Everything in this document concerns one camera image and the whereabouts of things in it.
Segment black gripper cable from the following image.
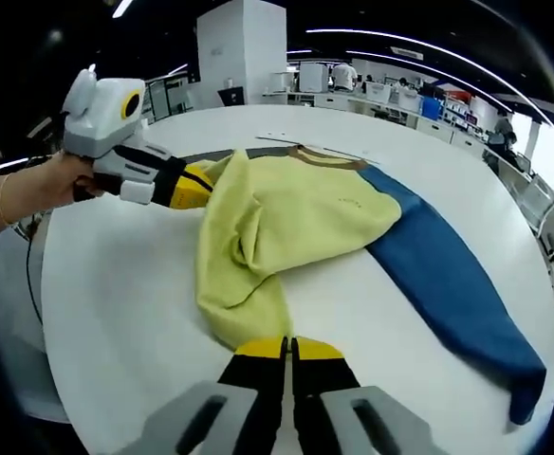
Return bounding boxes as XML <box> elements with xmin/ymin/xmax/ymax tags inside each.
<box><xmin>24</xmin><ymin>212</ymin><xmax>46</xmax><ymax>328</ymax></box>

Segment person's left hand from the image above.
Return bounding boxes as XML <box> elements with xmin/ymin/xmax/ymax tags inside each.
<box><xmin>14</xmin><ymin>150</ymin><xmax>112</xmax><ymax>224</ymax></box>

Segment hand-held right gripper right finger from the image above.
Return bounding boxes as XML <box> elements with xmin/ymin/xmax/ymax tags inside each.
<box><xmin>289</xmin><ymin>335</ymin><xmax>444</xmax><ymax>455</ymax></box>

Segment grey shelf rack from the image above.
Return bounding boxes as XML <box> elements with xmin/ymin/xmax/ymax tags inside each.
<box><xmin>143</xmin><ymin>75</ymin><xmax>197</xmax><ymax>122</ymax></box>

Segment white cabinet box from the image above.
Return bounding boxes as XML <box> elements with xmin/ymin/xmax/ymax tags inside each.
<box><xmin>299</xmin><ymin>63</ymin><xmax>329</xmax><ymax>94</ymax></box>

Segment yellow garment blue grey sleeves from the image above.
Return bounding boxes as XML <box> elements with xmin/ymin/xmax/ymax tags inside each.
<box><xmin>181</xmin><ymin>144</ymin><xmax>548</xmax><ymax>427</ymax></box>

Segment white flat socket panel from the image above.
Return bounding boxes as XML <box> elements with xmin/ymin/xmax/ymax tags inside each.
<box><xmin>255</xmin><ymin>135</ymin><xmax>382</xmax><ymax>165</ymax></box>

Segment white storage bin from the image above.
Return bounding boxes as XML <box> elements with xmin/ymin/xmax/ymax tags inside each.
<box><xmin>365</xmin><ymin>81</ymin><xmax>393</xmax><ymax>103</ymax></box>
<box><xmin>395</xmin><ymin>89</ymin><xmax>418</xmax><ymax>111</ymax></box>

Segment black floor bin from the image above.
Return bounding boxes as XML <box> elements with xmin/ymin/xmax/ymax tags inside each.
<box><xmin>217</xmin><ymin>86</ymin><xmax>248</xmax><ymax>106</ymax></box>

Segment white square pillar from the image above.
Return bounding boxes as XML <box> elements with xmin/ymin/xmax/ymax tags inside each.
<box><xmin>195</xmin><ymin>0</ymin><xmax>288</xmax><ymax>111</ymax></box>

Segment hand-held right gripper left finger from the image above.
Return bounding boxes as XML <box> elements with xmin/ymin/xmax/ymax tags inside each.
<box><xmin>138</xmin><ymin>335</ymin><xmax>290</xmax><ymax>455</ymax></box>

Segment white workbench row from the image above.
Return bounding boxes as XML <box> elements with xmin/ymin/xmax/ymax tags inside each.
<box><xmin>262</xmin><ymin>89</ymin><xmax>496</xmax><ymax>148</ymax></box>

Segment blue storage bin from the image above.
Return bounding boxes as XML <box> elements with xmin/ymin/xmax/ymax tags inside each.
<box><xmin>419</xmin><ymin>96</ymin><xmax>442</xmax><ymax>118</ymax></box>

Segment white mesh office chair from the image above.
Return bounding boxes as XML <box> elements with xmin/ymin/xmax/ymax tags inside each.
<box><xmin>523</xmin><ymin>173</ymin><xmax>554</xmax><ymax>233</ymax></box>

